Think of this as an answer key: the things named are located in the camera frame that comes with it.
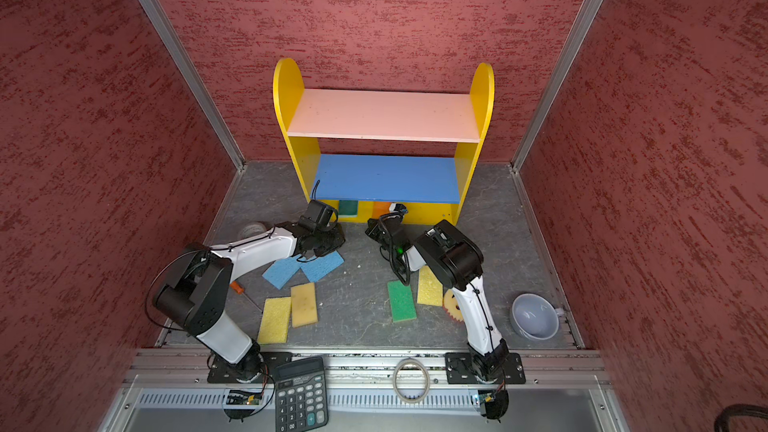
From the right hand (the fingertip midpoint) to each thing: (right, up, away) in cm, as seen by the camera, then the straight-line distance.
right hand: (364, 225), depth 101 cm
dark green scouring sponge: (-6, +6, +2) cm, 8 cm away
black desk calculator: (-11, -38, -33) cm, 51 cm away
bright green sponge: (+13, -20, -16) cm, 29 cm away
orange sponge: (+5, +6, +3) cm, 8 cm away
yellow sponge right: (+21, -18, -14) cm, 31 cm away
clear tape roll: (-39, -2, -1) cm, 39 cm away
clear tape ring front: (+18, -34, -28) cm, 48 cm away
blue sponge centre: (-13, -12, -9) cm, 20 cm away
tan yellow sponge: (-15, -21, -18) cm, 31 cm away
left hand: (-5, -5, -8) cm, 11 cm away
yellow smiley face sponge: (+26, -19, -20) cm, 38 cm away
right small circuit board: (+33, -39, -28) cm, 59 cm away
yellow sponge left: (-23, -25, -20) cm, 39 cm away
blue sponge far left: (-24, -12, -12) cm, 29 cm away
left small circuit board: (-28, -40, -28) cm, 56 cm away
